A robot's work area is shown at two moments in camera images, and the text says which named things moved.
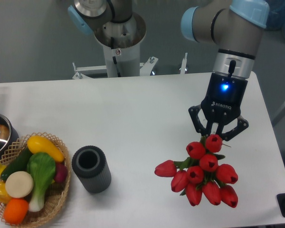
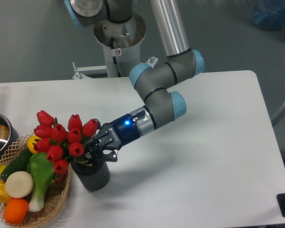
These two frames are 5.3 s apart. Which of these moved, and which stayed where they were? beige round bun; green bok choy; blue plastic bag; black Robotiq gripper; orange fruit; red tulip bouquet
Moved: red tulip bouquet; black Robotiq gripper
Stayed: green bok choy; orange fruit; beige round bun; blue plastic bag
